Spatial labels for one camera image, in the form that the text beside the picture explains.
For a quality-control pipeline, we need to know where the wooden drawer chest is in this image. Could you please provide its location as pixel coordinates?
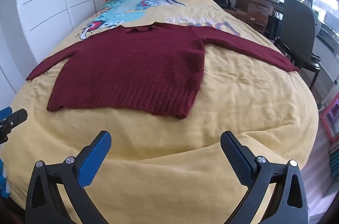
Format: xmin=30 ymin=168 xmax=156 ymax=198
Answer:
xmin=236 ymin=0 xmax=277 ymax=35

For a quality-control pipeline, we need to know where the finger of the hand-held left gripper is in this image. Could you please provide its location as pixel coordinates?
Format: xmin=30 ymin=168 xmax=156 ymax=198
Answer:
xmin=0 ymin=108 xmax=28 ymax=145
xmin=0 ymin=106 xmax=13 ymax=120

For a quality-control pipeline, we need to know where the black bag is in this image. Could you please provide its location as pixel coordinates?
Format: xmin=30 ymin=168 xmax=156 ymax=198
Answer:
xmin=265 ymin=14 xmax=282 ymax=40

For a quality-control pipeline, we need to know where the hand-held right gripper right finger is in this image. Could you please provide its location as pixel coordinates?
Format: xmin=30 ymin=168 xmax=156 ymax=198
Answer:
xmin=220 ymin=131 xmax=310 ymax=224

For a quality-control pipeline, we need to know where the maroon knitted sweater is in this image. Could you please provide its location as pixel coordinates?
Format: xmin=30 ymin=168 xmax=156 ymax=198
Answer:
xmin=26 ymin=22 xmax=300 ymax=120

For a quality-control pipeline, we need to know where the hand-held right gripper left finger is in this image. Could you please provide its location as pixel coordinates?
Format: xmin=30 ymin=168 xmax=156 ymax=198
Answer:
xmin=25 ymin=130 xmax=112 ymax=224

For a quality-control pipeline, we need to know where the pink frame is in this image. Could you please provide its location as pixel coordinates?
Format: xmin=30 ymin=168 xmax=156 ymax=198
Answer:
xmin=319 ymin=95 xmax=339 ymax=143

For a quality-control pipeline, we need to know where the grey office chair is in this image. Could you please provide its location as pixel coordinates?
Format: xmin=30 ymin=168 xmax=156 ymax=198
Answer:
xmin=275 ymin=0 xmax=322 ymax=89

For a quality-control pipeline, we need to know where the blue white patterned cloth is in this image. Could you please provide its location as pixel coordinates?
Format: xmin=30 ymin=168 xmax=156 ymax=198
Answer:
xmin=0 ymin=156 xmax=11 ymax=199

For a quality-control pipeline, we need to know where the yellow printed bedspread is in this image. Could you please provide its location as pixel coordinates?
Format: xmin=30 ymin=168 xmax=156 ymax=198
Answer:
xmin=0 ymin=0 xmax=320 ymax=224

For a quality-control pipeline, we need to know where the white wardrobe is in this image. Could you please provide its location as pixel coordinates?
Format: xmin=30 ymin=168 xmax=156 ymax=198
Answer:
xmin=0 ymin=0 xmax=96 ymax=97

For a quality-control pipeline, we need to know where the wooden bedside table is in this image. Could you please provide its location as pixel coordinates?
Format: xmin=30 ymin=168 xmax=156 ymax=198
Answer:
xmin=224 ymin=8 xmax=249 ymax=25

